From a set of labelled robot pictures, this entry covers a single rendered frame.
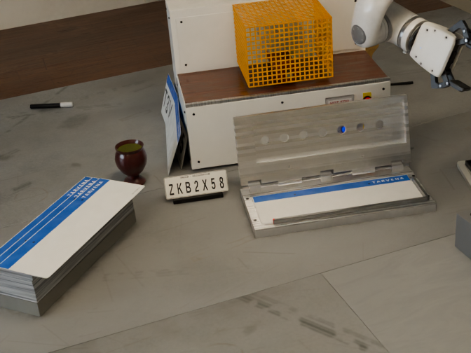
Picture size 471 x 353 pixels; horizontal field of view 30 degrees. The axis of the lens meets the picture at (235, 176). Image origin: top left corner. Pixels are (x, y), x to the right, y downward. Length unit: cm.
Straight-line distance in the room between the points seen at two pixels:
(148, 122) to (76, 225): 77
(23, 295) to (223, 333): 43
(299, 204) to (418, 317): 48
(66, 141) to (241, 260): 85
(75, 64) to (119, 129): 63
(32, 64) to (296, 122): 137
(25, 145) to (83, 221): 71
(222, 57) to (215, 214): 53
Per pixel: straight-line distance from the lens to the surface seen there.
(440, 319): 181
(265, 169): 219
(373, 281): 191
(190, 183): 223
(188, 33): 245
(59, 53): 337
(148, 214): 220
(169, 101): 264
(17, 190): 242
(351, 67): 246
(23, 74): 321
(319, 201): 215
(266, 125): 218
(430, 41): 204
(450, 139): 249
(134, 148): 230
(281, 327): 179
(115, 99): 288
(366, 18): 203
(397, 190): 220
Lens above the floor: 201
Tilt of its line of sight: 29 degrees down
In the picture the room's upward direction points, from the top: 5 degrees counter-clockwise
